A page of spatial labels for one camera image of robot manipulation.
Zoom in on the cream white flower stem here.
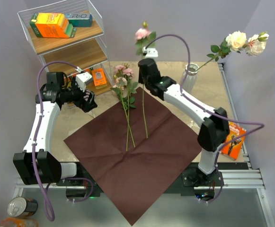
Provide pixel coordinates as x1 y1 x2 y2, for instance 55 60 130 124
198 31 269 70

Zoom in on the red wrapping paper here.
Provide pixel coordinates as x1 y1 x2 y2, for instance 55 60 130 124
65 88 201 225

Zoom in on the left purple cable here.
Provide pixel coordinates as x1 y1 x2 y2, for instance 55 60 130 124
32 61 94 222

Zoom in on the orange razor package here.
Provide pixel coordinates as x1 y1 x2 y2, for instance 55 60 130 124
222 122 247 160

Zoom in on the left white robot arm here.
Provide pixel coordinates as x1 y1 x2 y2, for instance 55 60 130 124
13 72 97 185

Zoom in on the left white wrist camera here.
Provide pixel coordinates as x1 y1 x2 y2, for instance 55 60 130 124
75 72 93 92

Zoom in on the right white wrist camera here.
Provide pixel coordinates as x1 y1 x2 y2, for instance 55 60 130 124
142 47 158 58

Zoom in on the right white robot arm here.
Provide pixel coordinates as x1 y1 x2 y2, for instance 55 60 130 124
138 58 230 186

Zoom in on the teal box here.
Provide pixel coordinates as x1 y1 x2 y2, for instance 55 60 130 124
65 13 93 27

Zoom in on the metal tin can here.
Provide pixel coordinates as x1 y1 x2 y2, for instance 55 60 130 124
7 197 38 218

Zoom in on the white ribbed vase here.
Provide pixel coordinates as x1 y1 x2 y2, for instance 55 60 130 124
179 63 199 94

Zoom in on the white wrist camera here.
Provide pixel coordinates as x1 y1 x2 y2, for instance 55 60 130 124
75 72 93 92
142 47 158 58

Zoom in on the pink flower bunch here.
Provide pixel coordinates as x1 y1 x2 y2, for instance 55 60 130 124
111 63 138 151

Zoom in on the orange blister pack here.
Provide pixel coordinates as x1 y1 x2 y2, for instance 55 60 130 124
91 68 107 89

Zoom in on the white wire wooden shelf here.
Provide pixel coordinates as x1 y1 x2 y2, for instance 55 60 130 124
17 0 115 109

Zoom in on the orange sponge pack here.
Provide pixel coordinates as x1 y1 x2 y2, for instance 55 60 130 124
29 13 76 38

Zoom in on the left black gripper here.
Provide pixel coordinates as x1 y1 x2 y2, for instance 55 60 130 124
61 77 97 112

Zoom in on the pink flower stem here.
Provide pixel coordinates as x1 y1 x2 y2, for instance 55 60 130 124
135 21 156 138

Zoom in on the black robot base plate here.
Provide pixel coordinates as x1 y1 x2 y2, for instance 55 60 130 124
54 161 225 199

